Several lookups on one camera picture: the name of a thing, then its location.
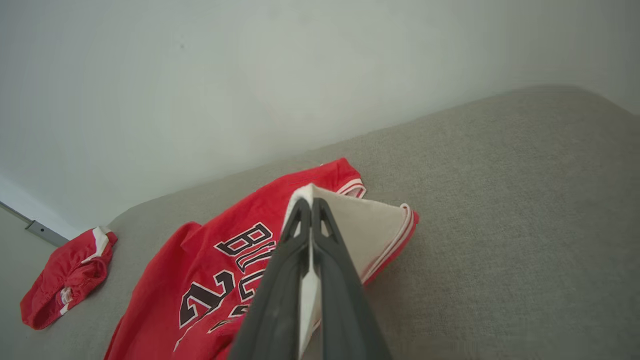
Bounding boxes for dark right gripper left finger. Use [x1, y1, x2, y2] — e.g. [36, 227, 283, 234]
[227, 197, 313, 360]

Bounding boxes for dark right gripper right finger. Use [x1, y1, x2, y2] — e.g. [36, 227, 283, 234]
[311, 198, 393, 360]

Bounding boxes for red number 23 jersey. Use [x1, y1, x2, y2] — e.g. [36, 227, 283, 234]
[104, 157, 420, 360]

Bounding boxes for red shorts with white stripe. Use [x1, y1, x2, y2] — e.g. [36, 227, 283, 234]
[20, 226, 118, 331]

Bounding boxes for grey fabric bed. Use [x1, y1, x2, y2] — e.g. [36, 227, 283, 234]
[0, 85, 640, 360]

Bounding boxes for grey metal wall rail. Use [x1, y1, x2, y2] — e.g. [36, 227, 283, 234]
[0, 200, 69, 248]

